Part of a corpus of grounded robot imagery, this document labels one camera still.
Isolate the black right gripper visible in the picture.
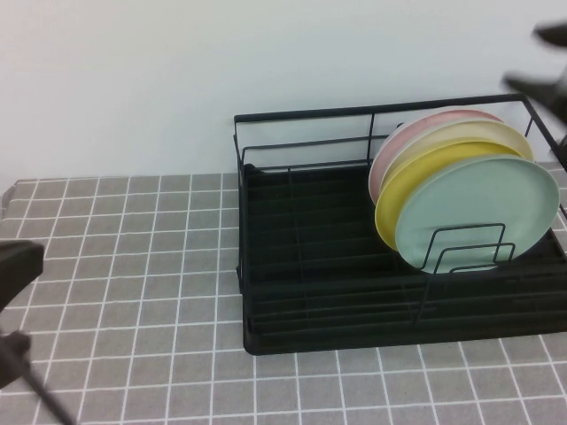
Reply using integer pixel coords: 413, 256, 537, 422
502, 24, 567, 134

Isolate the green plate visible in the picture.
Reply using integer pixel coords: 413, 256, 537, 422
393, 154, 562, 272

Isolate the cream plate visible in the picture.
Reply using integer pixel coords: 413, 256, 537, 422
384, 119, 537, 178

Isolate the pink plate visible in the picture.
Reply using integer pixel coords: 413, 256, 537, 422
368, 108, 506, 205

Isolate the yellow plate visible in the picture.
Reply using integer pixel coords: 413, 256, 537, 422
374, 140, 526, 253

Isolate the black plastic drip tray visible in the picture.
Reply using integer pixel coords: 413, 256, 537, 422
237, 163, 567, 356

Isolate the grey checked tablecloth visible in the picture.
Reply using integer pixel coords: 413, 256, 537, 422
0, 161, 567, 425

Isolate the black wire dish rack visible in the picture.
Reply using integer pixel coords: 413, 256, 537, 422
233, 92, 567, 328

